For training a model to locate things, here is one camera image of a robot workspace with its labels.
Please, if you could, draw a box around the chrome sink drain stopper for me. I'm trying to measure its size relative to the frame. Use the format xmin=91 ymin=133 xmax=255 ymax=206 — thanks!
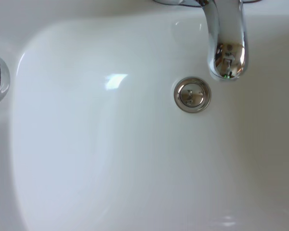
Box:
xmin=173 ymin=76 xmax=212 ymax=113

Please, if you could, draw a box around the white ceramic sink basin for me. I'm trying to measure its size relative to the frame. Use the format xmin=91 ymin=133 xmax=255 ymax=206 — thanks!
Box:
xmin=0 ymin=0 xmax=289 ymax=231

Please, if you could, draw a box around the chrome faucet spout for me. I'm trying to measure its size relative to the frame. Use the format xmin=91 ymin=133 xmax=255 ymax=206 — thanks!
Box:
xmin=152 ymin=0 xmax=250 ymax=83

